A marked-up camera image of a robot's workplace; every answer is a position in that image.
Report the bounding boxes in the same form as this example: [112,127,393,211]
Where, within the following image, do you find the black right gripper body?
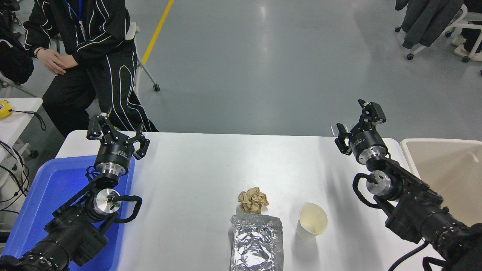
[349,130,388,158]

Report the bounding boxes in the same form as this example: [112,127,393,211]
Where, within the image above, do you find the white chair frame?
[0,72,40,98]

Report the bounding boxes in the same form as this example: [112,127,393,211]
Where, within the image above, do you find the person's left hand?
[60,55,78,70]

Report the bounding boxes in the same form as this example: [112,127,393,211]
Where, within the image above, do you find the black cable loops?
[0,141,31,215]

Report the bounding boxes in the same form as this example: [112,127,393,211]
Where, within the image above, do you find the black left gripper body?
[94,132,135,171]

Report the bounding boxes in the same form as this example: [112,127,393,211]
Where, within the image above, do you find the crumpled tan paper ball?
[238,187,269,215]

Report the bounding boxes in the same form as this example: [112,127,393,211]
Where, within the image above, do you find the person's right hand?
[37,48,67,76]

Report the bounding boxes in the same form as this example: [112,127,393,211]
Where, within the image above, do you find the white paper cup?
[296,202,328,240]

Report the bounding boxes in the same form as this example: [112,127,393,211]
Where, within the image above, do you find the white wheeled chair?
[395,0,468,61]
[444,11,482,63]

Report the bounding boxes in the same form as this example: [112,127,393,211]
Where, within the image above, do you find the black device cable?
[11,109,47,131]

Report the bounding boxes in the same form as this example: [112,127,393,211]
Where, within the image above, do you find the white side table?
[0,98,43,162]

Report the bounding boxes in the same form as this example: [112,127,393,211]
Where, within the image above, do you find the person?
[452,0,482,62]
[23,0,159,138]

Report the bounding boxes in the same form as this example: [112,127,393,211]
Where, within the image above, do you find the dark grey coat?
[395,0,464,50]

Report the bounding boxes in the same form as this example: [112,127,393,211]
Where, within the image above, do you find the silver foil tray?
[230,214,284,271]

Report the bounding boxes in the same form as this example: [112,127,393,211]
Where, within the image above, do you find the black backpack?
[0,29,35,85]

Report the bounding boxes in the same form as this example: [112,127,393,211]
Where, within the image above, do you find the white office chair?
[125,21,160,99]

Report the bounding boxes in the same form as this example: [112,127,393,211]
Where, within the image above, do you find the large pale bin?
[400,138,482,227]

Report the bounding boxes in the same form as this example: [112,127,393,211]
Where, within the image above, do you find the blue plastic tray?
[2,155,136,271]

